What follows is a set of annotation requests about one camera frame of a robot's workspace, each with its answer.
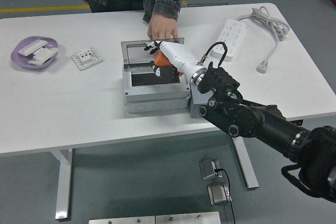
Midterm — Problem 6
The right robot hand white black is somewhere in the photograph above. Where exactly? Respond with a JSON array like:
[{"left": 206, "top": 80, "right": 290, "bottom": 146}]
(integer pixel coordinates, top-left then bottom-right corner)
[{"left": 143, "top": 40, "right": 200, "bottom": 78}]

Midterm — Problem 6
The person's left hand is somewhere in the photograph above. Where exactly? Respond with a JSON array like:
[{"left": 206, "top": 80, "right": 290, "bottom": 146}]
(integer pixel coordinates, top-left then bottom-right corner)
[{"left": 146, "top": 14, "right": 180, "bottom": 41}]

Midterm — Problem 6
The orange cylinder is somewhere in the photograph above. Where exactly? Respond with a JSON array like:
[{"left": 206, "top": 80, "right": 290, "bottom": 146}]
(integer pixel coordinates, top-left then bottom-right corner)
[{"left": 153, "top": 51, "right": 174, "bottom": 67}]

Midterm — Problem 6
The grey enclosure box clear lid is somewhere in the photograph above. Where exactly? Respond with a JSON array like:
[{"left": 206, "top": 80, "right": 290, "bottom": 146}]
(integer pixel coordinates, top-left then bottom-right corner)
[{"left": 120, "top": 37, "right": 191, "bottom": 114}]

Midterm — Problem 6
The grey cube with round hole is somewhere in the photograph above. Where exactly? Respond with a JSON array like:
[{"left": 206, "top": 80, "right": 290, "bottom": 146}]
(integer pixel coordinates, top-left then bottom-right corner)
[{"left": 188, "top": 84, "right": 211, "bottom": 119}]

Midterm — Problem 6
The metal floor socket box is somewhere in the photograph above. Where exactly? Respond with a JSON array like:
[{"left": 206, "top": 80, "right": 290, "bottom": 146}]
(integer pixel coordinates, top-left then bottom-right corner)
[
  {"left": 199, "top": 158, "right": 223, "bottom": 182},
  {"left": 207, "top": 183, "right": 233, "bottom": 206}
]

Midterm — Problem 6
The white power strip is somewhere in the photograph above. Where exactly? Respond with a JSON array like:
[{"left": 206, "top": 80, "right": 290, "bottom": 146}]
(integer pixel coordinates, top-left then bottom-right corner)
[{"left": 211, "top": 18, "right": 247, "bottom": 62}]

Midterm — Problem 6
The white square socket panel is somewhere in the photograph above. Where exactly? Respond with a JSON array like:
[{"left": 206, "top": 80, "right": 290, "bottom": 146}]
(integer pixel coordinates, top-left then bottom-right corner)
[{"left": 70, "top": 46, "right": 104, "bottom": 71}]

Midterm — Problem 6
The white plastic socket part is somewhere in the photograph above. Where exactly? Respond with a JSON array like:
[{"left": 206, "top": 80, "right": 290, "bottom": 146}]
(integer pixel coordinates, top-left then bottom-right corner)
[
  {"left": 31, "top": 46, "right": 58, "bottom": 61},
  {"left": 27, "top": 55, "right": 52, "bottom": 66}
]

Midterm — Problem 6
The long white plastic part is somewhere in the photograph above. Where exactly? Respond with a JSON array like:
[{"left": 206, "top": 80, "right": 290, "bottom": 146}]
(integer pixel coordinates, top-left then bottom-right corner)
[{"left": 17, "top": 39, "right": 48, "bottom": 57}]

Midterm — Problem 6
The purple plate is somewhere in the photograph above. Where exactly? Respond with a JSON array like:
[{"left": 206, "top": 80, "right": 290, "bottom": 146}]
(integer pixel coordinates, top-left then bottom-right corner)
[{"left": 10, "top": 36, "right": 59, "bottom": 71}]

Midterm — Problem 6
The silver metal plate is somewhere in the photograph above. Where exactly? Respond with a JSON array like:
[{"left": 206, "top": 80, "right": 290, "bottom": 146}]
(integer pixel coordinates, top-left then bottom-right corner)
[
  {"left": 88, "top": 216, "right": 156, "bottom": 224},
  {"left": 155, "top": 211, "right": 221, "bottom": 224}
]

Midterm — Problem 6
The grey-white power cord with plug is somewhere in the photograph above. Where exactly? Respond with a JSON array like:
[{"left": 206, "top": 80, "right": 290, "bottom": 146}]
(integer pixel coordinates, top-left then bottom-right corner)
[{"left": 236, "top": 6, "right": 291, "bottom": 74}]

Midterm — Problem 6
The black floor cable with plug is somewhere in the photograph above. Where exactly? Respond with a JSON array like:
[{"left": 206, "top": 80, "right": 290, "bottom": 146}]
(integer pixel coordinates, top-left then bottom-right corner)
[{"left": 213, "top": 167, "right": 236, "bottom": 224}]

